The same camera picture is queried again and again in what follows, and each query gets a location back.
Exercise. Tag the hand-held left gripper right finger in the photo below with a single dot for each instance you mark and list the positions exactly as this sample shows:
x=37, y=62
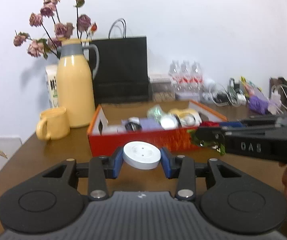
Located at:
x=167, y=163

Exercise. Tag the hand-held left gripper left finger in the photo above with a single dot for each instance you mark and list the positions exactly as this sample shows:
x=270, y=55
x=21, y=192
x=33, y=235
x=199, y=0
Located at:
x=118, y=162

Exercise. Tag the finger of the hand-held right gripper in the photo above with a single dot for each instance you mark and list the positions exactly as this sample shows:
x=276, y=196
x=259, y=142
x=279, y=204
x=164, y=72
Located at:
x=258, y=121
x=208, y=133

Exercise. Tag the white round disc base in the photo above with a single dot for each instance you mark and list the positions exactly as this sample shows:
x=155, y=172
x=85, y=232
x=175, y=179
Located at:
x=141, y=155

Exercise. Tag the orange red cardboard box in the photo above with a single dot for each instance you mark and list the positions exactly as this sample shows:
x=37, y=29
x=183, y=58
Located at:
x=158, y=137

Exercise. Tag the white round jar cap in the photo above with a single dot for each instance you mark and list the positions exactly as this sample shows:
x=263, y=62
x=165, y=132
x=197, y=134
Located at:
x=168, y=122

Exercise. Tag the purple packet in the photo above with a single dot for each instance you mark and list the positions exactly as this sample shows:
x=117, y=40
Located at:
x=258, y=103

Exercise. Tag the yellow white round object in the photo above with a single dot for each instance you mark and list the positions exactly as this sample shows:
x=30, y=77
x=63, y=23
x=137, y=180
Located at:
x=187, y=117

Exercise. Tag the colourful snack packets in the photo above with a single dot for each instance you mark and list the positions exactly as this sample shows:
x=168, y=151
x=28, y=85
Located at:
x=249, y=85

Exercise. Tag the black white round object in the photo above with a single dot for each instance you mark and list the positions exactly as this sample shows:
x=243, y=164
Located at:
x=133, y=125

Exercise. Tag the white printed tin box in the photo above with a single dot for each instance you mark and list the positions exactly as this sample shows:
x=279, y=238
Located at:
x=187, y=97

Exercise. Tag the purple cloth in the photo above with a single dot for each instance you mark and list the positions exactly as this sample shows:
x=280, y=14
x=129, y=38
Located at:
x=151, y=125

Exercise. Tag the brown paper bag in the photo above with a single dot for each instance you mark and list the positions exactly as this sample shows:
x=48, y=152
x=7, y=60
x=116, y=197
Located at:
x=281, y=85

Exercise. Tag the black upright device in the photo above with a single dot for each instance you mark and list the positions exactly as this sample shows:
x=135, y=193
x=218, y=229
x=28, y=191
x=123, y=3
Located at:
x=234, y=85

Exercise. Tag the white round desk device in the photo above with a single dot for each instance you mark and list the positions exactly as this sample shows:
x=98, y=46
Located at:
x=209, y=82

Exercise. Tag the clear green plastic wrap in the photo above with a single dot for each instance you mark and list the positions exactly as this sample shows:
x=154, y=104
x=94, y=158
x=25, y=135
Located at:
x=156, y=112

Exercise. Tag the clear seed container white lid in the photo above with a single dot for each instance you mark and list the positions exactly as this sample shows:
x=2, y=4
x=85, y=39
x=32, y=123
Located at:
x=162, y=95

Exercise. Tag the yellow mug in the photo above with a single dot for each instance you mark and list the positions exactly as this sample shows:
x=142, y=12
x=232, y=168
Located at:
x=56, y=125

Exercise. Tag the yellow thermos jug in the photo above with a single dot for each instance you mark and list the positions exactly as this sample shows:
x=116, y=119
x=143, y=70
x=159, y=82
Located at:
x=74, y=90

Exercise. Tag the black paper bag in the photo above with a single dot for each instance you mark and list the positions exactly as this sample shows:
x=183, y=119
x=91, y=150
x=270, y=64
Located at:
x=121, y=67

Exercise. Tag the white green carton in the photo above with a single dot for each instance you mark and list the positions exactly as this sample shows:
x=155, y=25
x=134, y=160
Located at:
x=51, y=85

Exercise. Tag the white panel board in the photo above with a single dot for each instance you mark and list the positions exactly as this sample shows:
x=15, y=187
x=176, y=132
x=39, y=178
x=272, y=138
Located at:
x=3, y=150

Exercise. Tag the dried pink rose bouquet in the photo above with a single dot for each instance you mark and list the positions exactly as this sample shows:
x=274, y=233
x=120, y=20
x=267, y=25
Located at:
x=61, y=28

